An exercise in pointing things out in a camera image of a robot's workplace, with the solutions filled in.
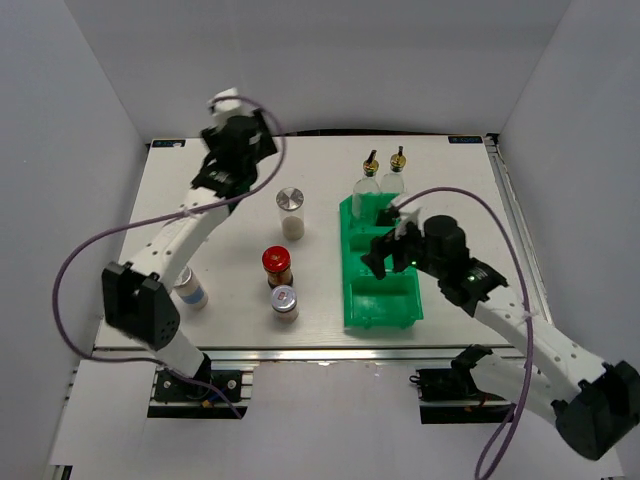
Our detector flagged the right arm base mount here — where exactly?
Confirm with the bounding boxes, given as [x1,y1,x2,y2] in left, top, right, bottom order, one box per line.
[409,368,512,425]

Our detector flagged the right aluminium rail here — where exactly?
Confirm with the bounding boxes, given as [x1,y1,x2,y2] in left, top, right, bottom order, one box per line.
[484,133,554,324]

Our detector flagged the small silver lid jar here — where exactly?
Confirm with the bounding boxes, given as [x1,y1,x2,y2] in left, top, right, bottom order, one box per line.
[271,285,299,324]

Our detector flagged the clear oil bottle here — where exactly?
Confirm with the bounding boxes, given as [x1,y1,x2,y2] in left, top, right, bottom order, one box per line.
[352,150,380,220]

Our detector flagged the red lid sauce jar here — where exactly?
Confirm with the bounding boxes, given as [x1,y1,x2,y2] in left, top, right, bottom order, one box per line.
[261,245,293,289]

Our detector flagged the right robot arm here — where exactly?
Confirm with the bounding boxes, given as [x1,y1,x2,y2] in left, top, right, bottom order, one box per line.
[361,215,639,460]

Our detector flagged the table logo sticker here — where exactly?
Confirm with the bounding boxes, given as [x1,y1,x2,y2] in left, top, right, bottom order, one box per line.
[447,135,484,144]
[151,139,186,148]

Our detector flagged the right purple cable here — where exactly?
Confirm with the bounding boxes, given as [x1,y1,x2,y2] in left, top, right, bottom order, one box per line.
[397,187,530,480]

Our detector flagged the right table logo sticker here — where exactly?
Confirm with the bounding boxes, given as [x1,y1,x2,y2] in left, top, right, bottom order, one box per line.
[447,135,484,144]

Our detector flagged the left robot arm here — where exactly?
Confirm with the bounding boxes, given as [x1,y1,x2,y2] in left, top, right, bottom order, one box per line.
[102,109,277,399]

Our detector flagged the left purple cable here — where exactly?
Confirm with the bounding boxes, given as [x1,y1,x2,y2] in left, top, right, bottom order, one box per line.
[51,95,287,419]

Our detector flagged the dark sauce glass bottle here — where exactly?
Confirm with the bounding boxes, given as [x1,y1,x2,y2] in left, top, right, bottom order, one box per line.
[374,146,409,227]

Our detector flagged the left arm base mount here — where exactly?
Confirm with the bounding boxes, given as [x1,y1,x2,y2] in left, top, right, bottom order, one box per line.
[147,361,256,420]

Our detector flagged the left table logo sticker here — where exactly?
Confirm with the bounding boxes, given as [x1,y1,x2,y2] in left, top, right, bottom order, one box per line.
[151,139,186,148]

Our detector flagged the purple cable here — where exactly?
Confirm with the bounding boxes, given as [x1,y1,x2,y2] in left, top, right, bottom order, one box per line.
[397,187,530,480]
[51,95,287,419]

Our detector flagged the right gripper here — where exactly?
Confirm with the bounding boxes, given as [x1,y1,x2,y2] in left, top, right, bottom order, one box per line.
[360,215,445,280]

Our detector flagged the silver lid spice jar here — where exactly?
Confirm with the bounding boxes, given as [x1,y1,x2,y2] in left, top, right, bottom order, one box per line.
[275,187,305,241]

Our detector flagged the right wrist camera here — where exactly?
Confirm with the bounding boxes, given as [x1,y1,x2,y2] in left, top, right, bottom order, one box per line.
[387,193,423,240]

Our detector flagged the green divided bin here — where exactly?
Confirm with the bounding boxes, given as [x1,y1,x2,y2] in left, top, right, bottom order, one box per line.
[339,194,423,330]

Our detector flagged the blue label white jar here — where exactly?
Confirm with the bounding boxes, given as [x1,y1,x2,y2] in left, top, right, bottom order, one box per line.
[173,266,208,310]

